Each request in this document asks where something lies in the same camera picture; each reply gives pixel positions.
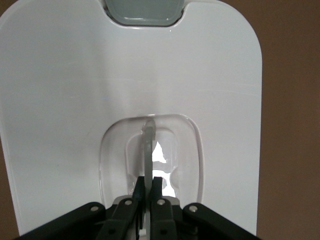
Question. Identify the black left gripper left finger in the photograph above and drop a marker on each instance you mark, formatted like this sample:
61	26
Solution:
125	220

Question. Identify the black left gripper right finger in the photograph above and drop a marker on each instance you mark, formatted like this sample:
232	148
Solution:
162	220

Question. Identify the white box lid grey latches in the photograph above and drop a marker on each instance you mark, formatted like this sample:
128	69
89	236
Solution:
62	75

